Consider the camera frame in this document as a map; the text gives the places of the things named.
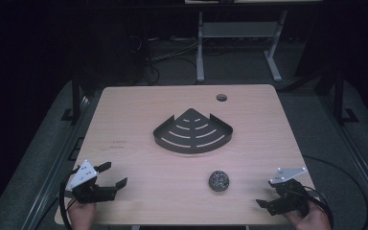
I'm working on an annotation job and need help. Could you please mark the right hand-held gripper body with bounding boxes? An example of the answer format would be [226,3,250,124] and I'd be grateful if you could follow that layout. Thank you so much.
[267,166,311,219]

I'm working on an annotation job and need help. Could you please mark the white metal desk frame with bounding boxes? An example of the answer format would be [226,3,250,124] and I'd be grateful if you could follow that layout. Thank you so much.
[195,10,289,82]

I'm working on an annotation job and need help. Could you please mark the bundle of floor cables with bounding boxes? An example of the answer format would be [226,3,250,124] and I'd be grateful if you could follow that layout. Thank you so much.
[127,34,202,86]

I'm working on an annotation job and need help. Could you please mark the person's left hand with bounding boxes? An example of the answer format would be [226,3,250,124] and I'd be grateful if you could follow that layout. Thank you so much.
[67,200,97,230]

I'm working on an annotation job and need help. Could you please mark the black metal corner shelf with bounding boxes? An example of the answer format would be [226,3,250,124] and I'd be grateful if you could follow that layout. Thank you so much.
[152,107,234,155]

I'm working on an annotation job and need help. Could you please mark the person's right hand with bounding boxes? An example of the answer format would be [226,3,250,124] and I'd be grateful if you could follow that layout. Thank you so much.
[284,200,334,230]

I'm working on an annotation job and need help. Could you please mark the steel wool scrubber ball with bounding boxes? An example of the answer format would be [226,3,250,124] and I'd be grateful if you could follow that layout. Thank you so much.
[208,170,230,193]

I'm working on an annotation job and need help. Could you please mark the black metal stand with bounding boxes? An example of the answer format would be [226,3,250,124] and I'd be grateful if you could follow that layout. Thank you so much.
[60,71,87,123]
[332,70,360,125]

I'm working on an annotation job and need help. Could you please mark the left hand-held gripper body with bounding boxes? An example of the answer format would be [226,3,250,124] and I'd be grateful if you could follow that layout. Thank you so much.
[66,159,118,205]

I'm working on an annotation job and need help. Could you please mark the aluminium frame rail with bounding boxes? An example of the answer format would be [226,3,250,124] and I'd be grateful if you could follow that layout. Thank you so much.
[319,94,368,223]
[20,95,92,230]

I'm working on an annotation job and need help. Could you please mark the black cable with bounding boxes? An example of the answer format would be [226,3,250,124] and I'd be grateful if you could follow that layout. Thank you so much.
[58,166,81,230]
[301,154,368,230]

